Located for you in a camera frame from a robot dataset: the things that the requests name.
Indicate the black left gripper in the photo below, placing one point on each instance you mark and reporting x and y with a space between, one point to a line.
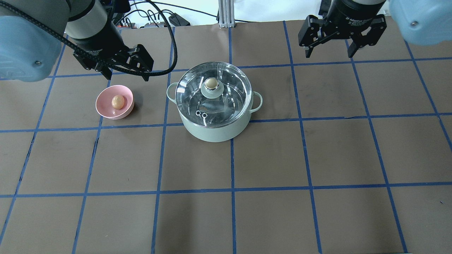
101 39

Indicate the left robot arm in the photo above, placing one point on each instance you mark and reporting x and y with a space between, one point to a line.
34 31

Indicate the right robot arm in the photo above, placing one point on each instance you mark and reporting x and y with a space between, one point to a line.
421 22

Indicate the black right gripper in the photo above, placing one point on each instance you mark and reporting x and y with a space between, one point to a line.
353 14

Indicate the pink bowl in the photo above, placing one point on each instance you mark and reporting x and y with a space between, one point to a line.
103 102

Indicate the glass pot lid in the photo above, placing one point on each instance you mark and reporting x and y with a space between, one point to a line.
213 95

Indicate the aluminium frame post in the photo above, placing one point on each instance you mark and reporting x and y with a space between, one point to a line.
226 14

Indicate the brown egg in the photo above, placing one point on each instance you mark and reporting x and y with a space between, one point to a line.
118 102

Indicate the light green electric pot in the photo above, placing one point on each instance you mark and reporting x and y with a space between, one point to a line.
217 135

